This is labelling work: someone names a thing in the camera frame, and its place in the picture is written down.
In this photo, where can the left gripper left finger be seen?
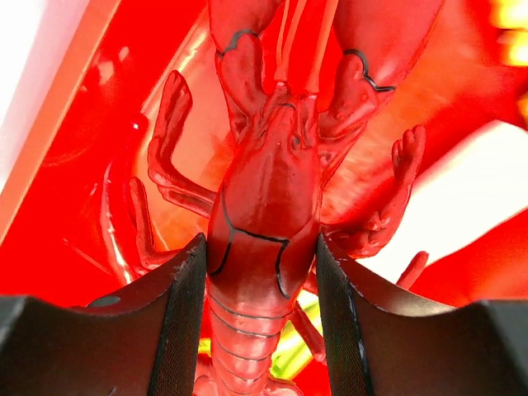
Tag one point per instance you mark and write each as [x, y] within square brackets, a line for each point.
[139, 340]

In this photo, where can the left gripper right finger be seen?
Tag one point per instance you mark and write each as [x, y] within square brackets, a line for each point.
[381, 339]

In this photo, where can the green white toy celery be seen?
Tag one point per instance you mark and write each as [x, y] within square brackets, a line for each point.
[293, 346]

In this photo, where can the yellow toy food piece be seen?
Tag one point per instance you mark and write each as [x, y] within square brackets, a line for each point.
[510, 17]

